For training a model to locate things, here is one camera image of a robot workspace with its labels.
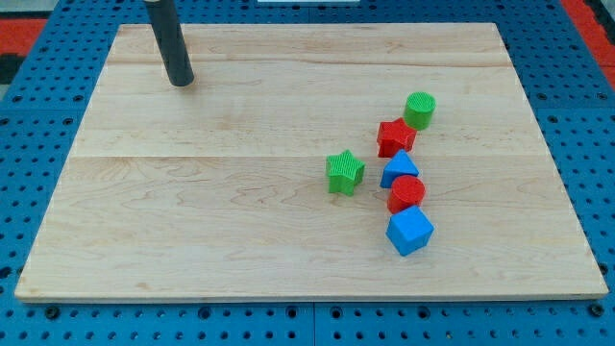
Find green star block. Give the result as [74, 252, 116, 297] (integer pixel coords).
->
[326, 150, 365, 196]

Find blue cube block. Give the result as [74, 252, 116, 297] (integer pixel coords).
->
[385, 206, 434, 257]

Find blue triangle block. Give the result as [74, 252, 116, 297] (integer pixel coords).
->
[380, 149, 420, 188]

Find light wooden board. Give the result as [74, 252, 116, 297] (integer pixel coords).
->
[14, 23, 608, 304]

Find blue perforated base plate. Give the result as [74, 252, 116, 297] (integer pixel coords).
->
[1, 0, 614, 345]

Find red star block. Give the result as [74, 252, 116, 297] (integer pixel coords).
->
[377, 117, 417, 158]

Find green cylinder block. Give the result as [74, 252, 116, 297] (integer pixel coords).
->
[404, 91, 436, 130]

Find red cylinder block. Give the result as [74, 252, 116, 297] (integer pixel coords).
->
[387, 175, 427, 213]

